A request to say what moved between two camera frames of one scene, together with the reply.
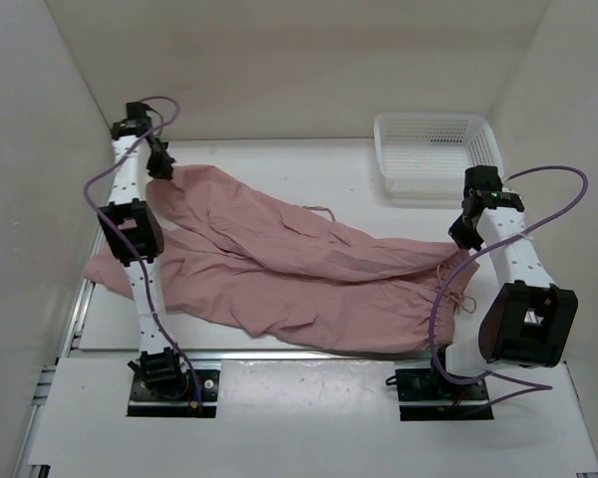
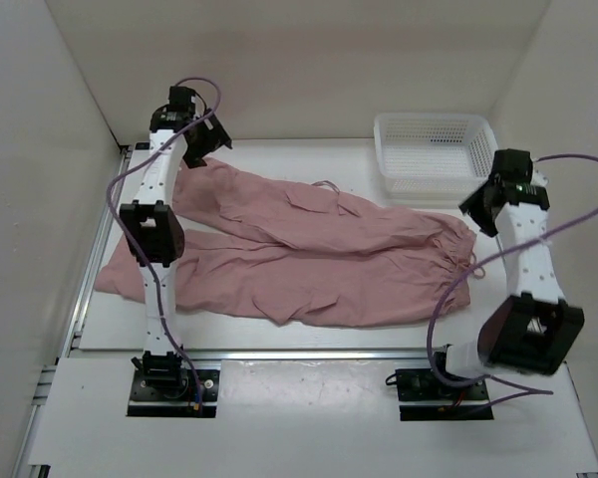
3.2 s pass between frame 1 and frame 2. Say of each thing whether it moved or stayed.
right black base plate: stayed
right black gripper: moved
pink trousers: moved
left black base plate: stayed
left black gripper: moved
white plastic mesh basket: stayed
